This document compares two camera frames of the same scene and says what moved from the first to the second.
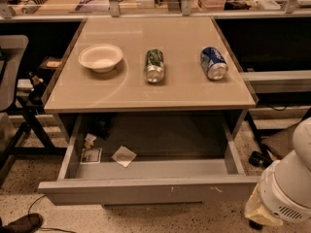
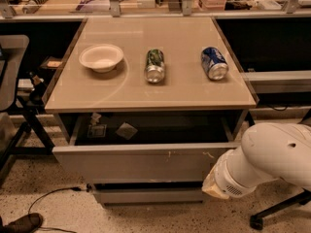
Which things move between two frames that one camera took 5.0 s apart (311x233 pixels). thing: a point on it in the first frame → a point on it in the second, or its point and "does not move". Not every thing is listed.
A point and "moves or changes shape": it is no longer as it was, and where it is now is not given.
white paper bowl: x=102 y=58 does not move
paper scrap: x=89 y=140 → x=95 y=118
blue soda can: x=214 y=63 does not move
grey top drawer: x=152 y=159 moves or changes shape
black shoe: x=25 y=224 does not move
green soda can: x=155 y=65 does not move
